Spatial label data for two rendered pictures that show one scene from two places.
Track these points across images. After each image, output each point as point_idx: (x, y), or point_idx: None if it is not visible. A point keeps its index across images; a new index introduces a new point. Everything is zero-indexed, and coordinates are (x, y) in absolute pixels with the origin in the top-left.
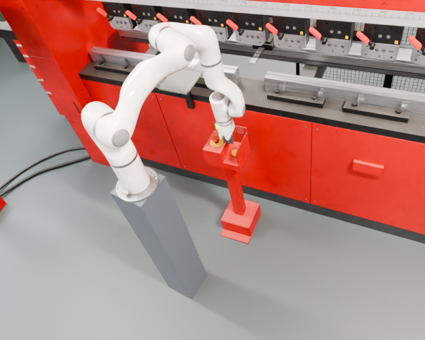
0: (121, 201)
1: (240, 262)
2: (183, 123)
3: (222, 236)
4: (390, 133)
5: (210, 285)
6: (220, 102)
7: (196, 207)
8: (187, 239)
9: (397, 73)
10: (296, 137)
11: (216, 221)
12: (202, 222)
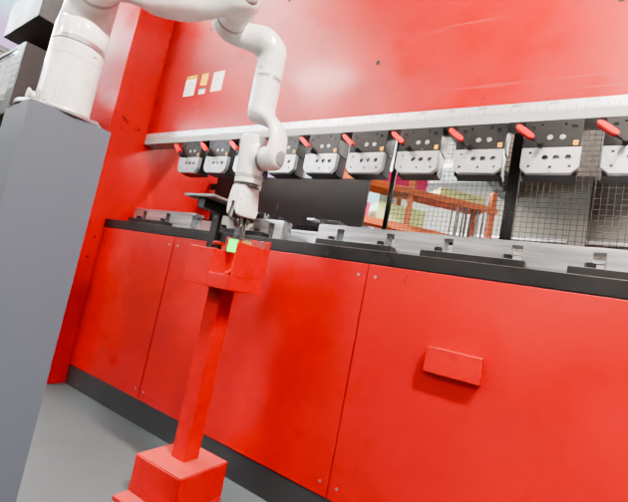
0: (9, 117)
1: None
2: (185, 290)
3: (115, 501)
4: (495, 271)
5: None
6: (254, 133)
7: (110, 452)
8: (46, 330)
9: None
10: (338, 301)
11: (126, 479)
12: (98, 470)
